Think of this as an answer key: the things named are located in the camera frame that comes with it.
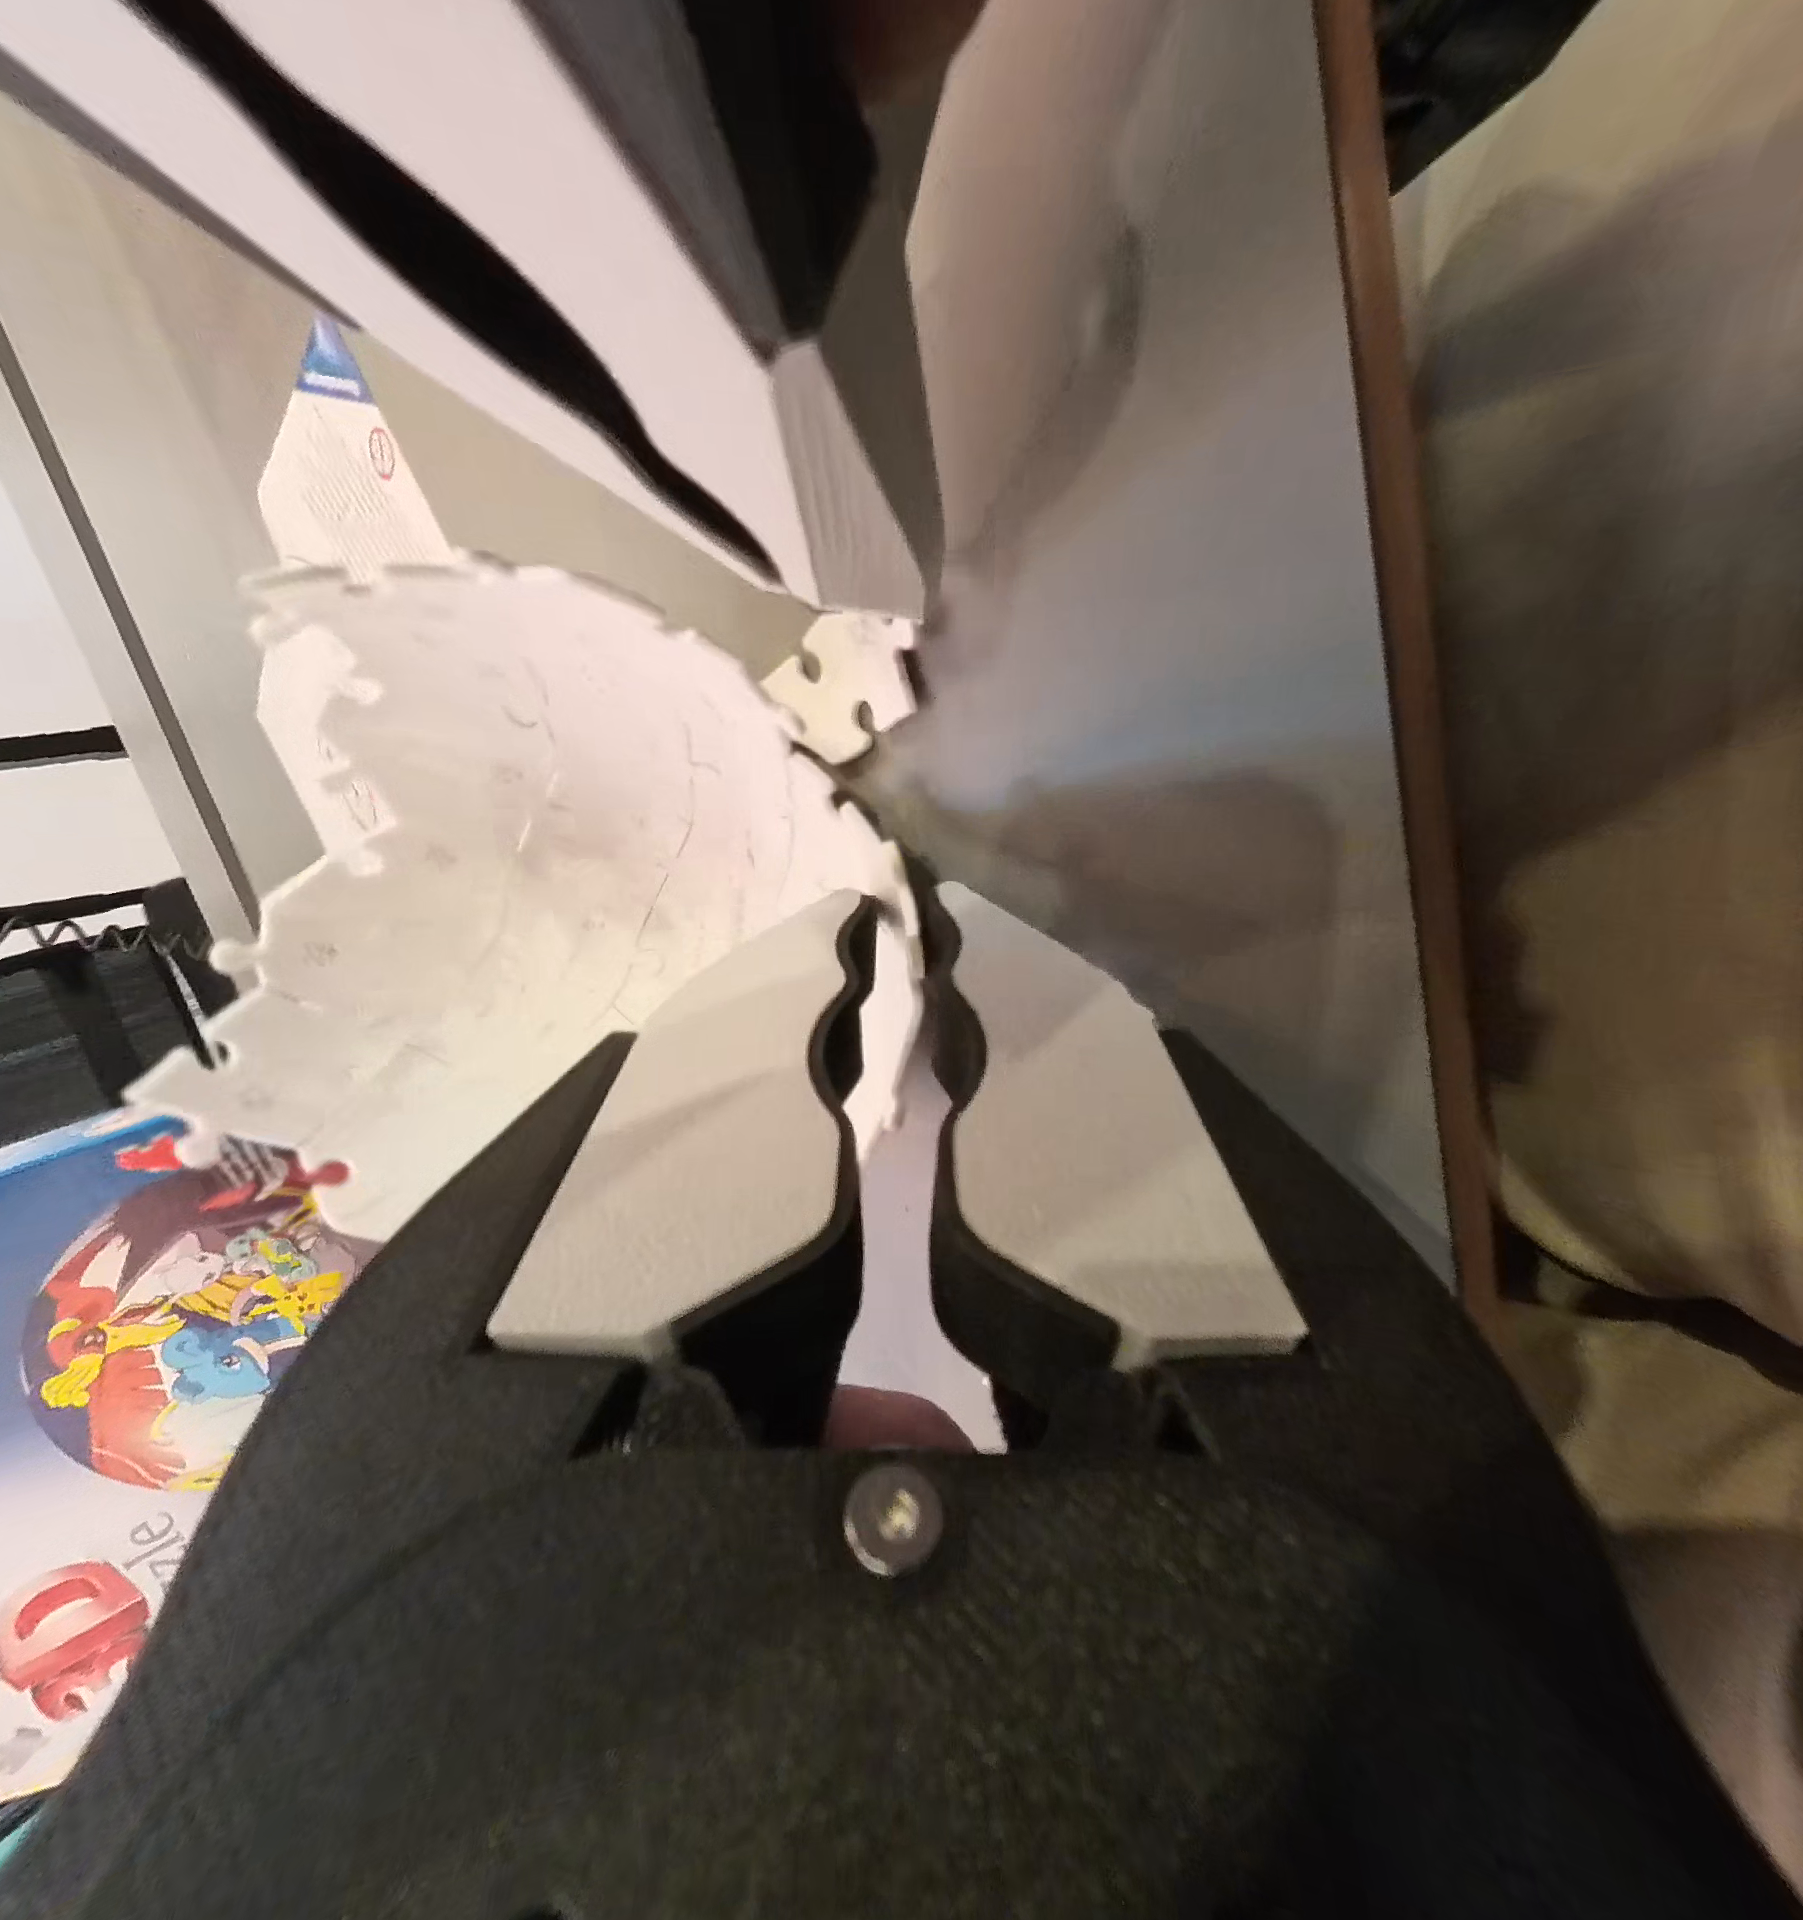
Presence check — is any white puzzle piece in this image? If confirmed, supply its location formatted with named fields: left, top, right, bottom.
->
left=763, top=614, right=925, bottom=762

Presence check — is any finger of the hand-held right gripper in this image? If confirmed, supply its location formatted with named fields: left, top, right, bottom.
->
left=0, top=0, right=787, bottom=589
left=227, top=0, right=945, bottom=624

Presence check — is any white instruction sheet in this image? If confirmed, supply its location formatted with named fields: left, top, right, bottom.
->
left=258, top=321, right=457, bottom=575

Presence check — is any blue puzzle box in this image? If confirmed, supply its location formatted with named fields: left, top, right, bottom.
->
left=0, top=1111, right=400, bottom=1803

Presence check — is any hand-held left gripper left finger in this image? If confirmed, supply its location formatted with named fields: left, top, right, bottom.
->
left=485, top=891, right=874, bottom=1353

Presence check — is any partly built puzzle ball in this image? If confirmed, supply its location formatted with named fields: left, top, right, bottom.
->
left=120, top=553, right=945, bottom=1245

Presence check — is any black desk frame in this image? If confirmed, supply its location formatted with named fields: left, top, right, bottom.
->
left=0, top=724, right=242, bottom=1082

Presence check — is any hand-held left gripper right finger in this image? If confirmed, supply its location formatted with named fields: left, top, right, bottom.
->
left=930, top=885, right=1311, bottom=1371

